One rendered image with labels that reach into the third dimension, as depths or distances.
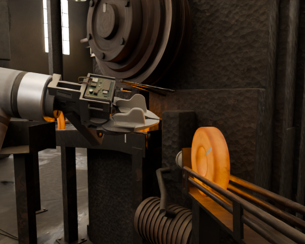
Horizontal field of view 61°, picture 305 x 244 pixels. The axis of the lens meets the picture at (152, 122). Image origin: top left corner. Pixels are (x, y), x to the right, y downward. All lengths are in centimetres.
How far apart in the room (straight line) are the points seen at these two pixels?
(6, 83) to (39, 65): 1115
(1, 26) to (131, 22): 285
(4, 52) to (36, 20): 841
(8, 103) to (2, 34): 312
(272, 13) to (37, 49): 1112
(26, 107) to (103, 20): 58
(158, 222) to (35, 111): 45
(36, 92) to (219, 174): 37
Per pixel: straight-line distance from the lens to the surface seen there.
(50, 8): 818
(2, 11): 369
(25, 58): 1150
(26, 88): 50
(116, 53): 94
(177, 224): 73
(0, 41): 360
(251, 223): 39
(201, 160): 63
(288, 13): 96
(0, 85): 52
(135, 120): 50
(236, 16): 93
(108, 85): 48
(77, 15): 1284
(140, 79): 96
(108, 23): 98
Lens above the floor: 86
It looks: 6 degrees down
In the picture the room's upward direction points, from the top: straight up
